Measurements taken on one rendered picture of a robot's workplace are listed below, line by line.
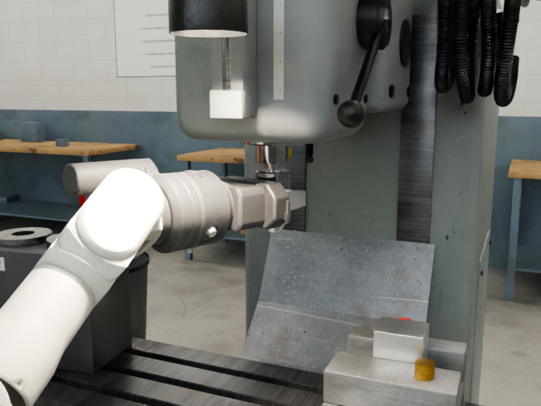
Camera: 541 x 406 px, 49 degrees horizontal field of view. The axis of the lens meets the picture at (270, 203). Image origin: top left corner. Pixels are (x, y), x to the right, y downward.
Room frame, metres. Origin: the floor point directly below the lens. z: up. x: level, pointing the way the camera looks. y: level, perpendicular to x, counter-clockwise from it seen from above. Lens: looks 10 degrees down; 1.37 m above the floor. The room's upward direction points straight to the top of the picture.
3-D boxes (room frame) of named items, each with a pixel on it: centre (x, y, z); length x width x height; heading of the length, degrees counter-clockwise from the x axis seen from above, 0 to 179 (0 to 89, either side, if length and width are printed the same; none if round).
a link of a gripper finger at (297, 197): (0.74, -0.02, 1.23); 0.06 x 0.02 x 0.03; 134
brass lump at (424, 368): (0.63, -0.18, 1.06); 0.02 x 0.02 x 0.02
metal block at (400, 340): (0.69, -0.16, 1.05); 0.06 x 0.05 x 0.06; 68
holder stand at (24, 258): (0.94, 0.36, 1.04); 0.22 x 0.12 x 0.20; 74
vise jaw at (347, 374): (0.64, -0.14, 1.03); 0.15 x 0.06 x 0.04; 68
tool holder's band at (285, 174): (0.76, 0.00, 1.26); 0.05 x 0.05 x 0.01
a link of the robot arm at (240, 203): (0.70, 0.06, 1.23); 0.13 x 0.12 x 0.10; 44
